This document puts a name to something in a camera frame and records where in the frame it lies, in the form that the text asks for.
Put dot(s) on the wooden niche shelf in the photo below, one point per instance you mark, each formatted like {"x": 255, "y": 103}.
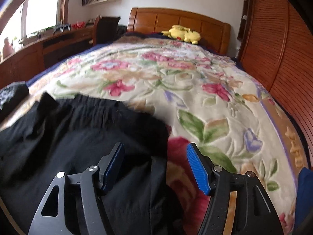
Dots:
{"x": 245, "y": 12}

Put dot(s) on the wooden bed headboard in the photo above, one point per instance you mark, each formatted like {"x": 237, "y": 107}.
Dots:
{"x": 166, "y": 20}

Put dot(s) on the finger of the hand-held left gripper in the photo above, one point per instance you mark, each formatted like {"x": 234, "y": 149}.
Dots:
{"x": 18, "y": 91}

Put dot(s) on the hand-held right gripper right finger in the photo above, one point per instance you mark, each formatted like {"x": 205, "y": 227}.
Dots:
{"x": 198, "y": 169}

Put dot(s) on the wooden framed window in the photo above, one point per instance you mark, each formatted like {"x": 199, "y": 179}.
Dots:
{"x": 36, "y": 12}

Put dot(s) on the wooden desk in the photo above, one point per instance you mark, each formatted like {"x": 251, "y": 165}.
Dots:
{"x": 27, "y": 58}

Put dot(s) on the pink bottle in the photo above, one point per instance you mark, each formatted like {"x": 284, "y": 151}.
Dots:
{"x": 6, "y": 47}

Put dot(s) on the black device on stand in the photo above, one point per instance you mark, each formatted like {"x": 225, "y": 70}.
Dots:
{"x": 61, "y": 28}

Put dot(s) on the red plastic basket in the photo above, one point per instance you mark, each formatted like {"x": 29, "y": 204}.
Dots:
{"x": 79, "y": 25}

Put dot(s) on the wooden louvered wardrobe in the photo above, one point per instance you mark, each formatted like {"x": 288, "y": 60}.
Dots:
{"x": 276, "y": 49}

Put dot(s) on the black bag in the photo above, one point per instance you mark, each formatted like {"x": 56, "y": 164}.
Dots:
{"x": 121, "y": 31}

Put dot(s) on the blue cloth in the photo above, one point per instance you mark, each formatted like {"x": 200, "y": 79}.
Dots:
{"x": 305, "y": 200}

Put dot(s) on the wooden chair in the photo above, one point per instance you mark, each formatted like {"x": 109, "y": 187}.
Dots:
{"x": 106, "y": 29}

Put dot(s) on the black trench coat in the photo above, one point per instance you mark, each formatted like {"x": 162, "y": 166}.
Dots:
{"x": 73, "y": 139}

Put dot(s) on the yellow plush toy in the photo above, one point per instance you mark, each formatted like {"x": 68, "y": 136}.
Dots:
{"x": 182, "y": 33}

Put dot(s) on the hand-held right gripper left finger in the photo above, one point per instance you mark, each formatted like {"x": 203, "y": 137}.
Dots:
{"x": 111, "y": 171}

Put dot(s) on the floral blanket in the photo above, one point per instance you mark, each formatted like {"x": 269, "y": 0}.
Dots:
{"x": 183, "y": 90}

